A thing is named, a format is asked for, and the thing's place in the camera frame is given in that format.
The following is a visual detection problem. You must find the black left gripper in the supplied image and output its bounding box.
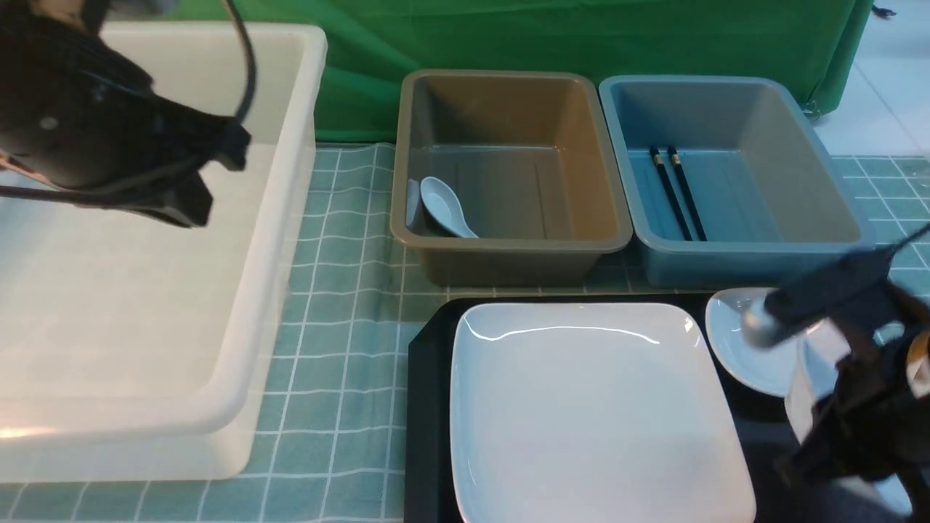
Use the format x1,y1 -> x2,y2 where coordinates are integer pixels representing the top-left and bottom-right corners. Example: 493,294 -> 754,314
2,44 -> 252,228

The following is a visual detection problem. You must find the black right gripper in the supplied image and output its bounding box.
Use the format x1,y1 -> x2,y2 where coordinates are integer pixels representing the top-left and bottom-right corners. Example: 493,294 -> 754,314
777,341 -> 928,484

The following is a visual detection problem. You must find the small white dish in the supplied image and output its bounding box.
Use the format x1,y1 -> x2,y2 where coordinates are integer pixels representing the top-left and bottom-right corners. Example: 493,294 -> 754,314
705,287 -> 797,399
784,321 -> 850,442

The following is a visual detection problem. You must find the black chopstick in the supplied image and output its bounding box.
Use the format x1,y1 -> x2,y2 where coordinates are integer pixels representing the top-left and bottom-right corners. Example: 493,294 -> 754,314
649,146 -> 693,241
667,146 -> 708,242

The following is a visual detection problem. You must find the large white square plate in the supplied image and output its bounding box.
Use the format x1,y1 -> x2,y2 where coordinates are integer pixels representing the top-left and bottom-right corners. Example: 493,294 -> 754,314
449,302 -> 756,522

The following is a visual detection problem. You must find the white ceramic spoon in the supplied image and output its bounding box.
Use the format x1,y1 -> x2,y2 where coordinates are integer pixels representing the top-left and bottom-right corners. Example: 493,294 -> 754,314
421,177 -> 479,238

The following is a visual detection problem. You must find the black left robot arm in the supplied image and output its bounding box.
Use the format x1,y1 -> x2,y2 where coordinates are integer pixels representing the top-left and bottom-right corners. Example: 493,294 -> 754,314
1,1 -> 258,228

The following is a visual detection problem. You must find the large white plastic tub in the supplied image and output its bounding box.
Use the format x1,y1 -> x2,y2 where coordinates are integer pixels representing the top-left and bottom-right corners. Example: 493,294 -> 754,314
1,23 -> 328,484

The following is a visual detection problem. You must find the blue plastic bin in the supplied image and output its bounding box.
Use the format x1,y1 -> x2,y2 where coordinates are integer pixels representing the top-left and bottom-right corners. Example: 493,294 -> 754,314
599,76 -> 875,289

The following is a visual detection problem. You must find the green backdrop cloth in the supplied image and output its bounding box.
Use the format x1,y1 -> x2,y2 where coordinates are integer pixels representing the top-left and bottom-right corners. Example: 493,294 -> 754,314
109,0 -> 873,144

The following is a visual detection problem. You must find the teal checkered tablecloth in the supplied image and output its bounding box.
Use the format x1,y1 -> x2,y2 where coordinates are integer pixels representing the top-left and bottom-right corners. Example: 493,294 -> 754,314
0,141 -> 930,523

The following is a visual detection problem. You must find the brown plastic bin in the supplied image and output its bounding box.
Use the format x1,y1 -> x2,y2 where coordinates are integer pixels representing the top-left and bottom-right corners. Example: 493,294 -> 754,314
391,70 -> 634,287

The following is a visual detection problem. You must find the black serving tray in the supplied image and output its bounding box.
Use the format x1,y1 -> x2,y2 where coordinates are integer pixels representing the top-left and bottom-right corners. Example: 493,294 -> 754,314
404,294 -> 930,523

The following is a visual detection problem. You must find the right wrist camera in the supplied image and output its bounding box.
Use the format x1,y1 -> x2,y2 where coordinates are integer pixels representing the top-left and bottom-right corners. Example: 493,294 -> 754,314
741,246 -> 927,348

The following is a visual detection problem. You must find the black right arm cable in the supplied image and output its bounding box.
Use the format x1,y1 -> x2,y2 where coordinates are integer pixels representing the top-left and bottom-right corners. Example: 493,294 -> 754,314
883,222 -> 930,255

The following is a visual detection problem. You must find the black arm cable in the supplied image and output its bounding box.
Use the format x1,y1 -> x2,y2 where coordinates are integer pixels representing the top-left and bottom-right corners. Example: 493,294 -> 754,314
883,222 -> 930,255
0,0 -> 259,206

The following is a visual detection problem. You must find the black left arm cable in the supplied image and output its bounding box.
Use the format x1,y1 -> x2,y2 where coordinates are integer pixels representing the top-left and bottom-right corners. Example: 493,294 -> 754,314
0,0 -> 259,206

